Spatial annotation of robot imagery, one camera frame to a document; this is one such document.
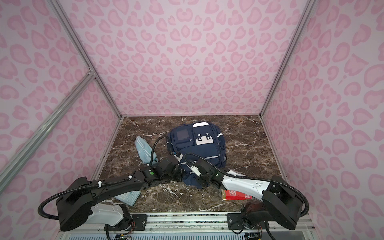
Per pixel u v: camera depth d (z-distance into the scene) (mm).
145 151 952
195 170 746
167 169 627
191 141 977
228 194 818
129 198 800
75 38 784
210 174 638
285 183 419
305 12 709
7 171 503
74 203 413
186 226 731
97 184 453
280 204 418
